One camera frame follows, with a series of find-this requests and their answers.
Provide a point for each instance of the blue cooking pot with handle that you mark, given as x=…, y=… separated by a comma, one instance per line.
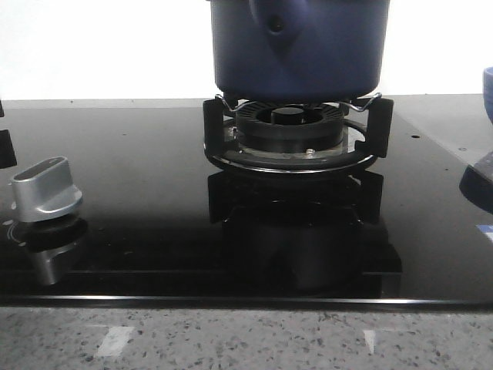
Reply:
x=298, y=51

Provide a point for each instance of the light blue ribbed bowl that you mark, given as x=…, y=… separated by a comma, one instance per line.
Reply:
x=487, y=80

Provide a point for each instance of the black left pot support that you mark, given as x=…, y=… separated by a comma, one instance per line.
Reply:
x=7, y=152

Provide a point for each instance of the black gas burner head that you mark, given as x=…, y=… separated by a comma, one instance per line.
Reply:
x=289, y=128

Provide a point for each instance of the black gas stove glass top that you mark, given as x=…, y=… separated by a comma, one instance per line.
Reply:
x=159, y=225

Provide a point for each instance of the silver stove control knob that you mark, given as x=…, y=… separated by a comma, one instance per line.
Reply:
x=45, y=191

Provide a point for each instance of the blue white sticker label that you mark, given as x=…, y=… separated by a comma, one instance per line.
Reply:
x=487, y=230

